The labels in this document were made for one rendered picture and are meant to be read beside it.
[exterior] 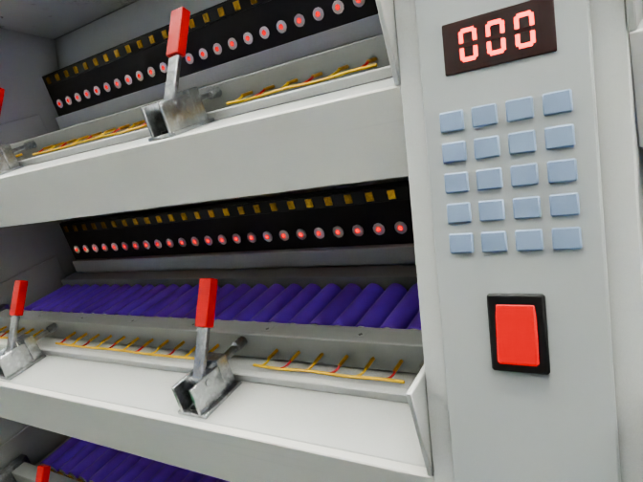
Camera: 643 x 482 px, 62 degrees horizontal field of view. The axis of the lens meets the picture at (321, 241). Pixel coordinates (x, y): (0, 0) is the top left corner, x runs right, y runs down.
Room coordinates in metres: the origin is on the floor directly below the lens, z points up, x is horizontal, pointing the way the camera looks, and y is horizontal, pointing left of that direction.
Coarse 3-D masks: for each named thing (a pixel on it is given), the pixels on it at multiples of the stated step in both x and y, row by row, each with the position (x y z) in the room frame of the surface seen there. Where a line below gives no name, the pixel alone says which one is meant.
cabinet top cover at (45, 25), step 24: (0, 0) 0.63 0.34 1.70; (24, 0) 0.63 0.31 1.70; (48, 0) 0.64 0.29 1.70; (72, 0) 0.65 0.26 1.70; (96, 0) 0.65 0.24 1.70; (120, 0) 0.66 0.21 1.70; (0, 24) 0.69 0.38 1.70; (24, 24) 0.70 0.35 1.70; (48, 24) 0.71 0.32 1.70; (72, 24) 0.72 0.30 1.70
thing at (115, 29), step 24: (144, 0) 0.66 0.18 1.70; (168, 0) 0.63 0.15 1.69; (192, 0) 0.61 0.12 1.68; (216, 0) 0.59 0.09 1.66; (96, 24) 0.71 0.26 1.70; (120, 24) 0.68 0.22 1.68; (144, 24) 0.66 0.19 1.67; (72, 48) 0.74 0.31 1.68; (96, 48) 0.72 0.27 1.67; (288, 192) 0.55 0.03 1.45; (96, 216) 0.74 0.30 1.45; (384, 264) 0.49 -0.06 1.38; (408, 264) 0.48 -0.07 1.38
